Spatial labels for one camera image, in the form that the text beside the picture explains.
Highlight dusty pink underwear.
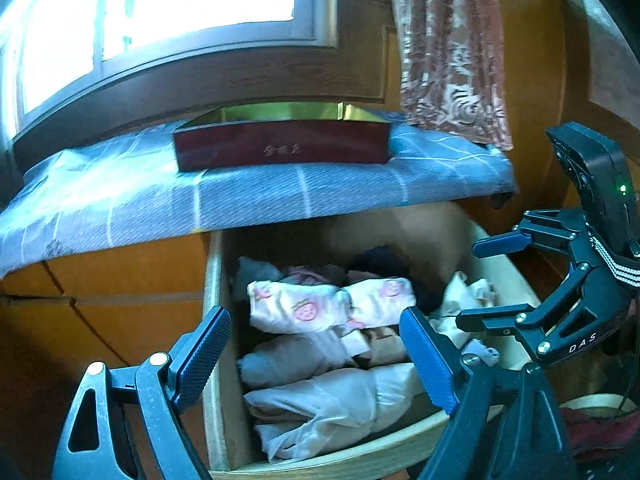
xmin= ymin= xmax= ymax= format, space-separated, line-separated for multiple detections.
xmin=282 ymin=264 xmax=348 ymax=288

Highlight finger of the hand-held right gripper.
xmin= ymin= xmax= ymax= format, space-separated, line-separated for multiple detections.
xmin=472 ymin=208 xmax=591 ymax=259
xmin=456 ymin=262 xmax=598 ymax=343

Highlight maroon zippered bag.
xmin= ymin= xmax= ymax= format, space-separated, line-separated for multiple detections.
xmin=560 ymin=405 xmax=640 ymax=461

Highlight orange wooden cabinet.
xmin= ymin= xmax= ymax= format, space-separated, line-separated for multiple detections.
xmin=0 ymin=230 xmax=211 ymax=480

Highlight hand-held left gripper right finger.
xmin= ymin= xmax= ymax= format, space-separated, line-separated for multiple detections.
xmin=399 ymin=305 xmax=581 ymax=480

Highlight blue checked cloth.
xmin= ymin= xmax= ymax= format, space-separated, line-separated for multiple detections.
xmin=0 ymin=115 xmax=516 ymax=278

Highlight navy underwear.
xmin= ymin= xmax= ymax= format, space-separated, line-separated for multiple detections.
xmin=347 ymin=245 xmax=418 ymax=281

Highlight light wooden drawer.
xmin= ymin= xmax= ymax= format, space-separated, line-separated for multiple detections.
xmin=202 ymin=201 xmax=626 ymax=473

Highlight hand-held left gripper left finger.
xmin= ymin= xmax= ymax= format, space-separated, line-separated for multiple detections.
xmin=50 ymin=305 xmax=233 ymax=480

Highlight white pink-print underwear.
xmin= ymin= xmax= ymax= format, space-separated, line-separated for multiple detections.
xmin=342 ymin=277 xmax=417 ymax=331
xmin=246 ymin=280 xmax=353 ymax=335

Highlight white glossy underwear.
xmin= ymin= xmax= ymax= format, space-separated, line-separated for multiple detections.
xmin=243 ymin=362 xmax=441 ymax=463

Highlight dark red box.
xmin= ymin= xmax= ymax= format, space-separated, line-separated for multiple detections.
xmin=172 ymin=101 xmax=392 ymax=173

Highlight tan underwear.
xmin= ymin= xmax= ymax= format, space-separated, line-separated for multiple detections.
xmin=367 ymin=325 xmax=412 ymax=367

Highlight grey pink underwear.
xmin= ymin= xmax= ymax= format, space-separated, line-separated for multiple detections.
xmin=239 ymin=329 xmax=373 ymax=388

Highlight white ribbed sock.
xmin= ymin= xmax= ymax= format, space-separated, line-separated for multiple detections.
xmin=462 ymin=338 xmax=501 ymax=367

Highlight cream underwear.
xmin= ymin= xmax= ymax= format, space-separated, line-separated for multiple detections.
xmin=427 ymin=271 xmax=497 ymax=343

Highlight window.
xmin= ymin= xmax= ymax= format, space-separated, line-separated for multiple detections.
xmin=0 ymin=0 xmax=341 ymax=146

